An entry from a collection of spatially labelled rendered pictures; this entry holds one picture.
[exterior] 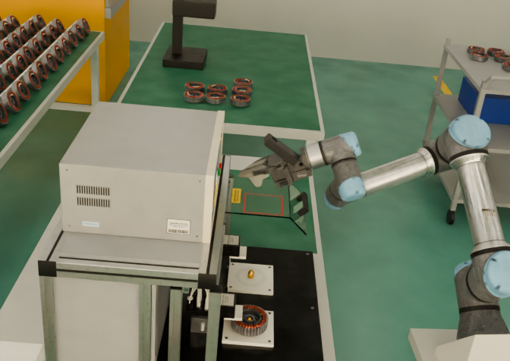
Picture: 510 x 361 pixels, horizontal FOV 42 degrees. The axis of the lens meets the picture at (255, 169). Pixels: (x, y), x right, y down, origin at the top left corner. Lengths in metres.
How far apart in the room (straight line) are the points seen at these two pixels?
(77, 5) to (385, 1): 3.26
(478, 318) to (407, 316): 1.47
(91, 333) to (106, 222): 0.30
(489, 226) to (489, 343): 0.32
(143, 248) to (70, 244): 0.18
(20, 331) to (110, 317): 0.38
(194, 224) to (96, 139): 0.36
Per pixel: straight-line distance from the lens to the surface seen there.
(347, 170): 1.90
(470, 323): 2.04
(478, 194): 2.00
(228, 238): 2.16
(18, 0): 5.49
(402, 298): 3.60
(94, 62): 4.88
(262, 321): 2.00
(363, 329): 3.34
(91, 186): 1.74
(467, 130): 2.04
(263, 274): 2.25
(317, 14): 7.10
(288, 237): 2.51
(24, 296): 2.22
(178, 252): 1.74
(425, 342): 2.17
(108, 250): 1.75
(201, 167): 1.71
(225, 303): 1.97
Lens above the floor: 2.10
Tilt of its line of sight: 27 degrees down
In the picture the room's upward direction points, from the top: 5 degrees clockwise
